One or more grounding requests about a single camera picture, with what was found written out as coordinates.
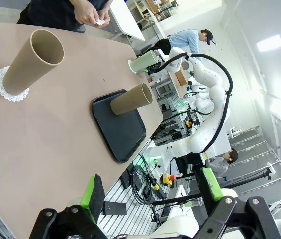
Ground person in light blue shirt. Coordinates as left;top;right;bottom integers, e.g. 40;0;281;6
167;28;217;63

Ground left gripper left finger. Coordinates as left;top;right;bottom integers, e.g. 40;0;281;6
29;173;106;239

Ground black cable sleeve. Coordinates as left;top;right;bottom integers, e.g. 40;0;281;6
152;53;234;154

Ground black plastic tray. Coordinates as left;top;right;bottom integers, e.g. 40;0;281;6
91;89;147;164

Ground yellow emergency stop button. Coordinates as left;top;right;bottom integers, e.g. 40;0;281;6
162;174;178;186

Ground person in dark T-shirt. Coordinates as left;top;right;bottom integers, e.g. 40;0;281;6
17;0;113;33

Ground flat black box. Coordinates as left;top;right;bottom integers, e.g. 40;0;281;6
102;201;127;216

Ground seated person in grey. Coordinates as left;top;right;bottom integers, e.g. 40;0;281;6
204;148;239;179

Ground white table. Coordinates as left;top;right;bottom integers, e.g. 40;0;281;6
109;0;146;42

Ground brown tall cup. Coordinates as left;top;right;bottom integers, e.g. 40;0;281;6
2;29;65;97
109;83;154;115

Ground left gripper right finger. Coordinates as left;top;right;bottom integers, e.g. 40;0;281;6
196;167;281;239

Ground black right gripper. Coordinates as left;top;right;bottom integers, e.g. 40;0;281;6
146;62;165;75

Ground light green tall cup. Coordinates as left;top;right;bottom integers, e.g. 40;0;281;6
129;50;159;73

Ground person's right hand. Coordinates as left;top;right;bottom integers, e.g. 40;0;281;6
74;2;103;25

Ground person's left hand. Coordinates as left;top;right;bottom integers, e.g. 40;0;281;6
101;8;111;25

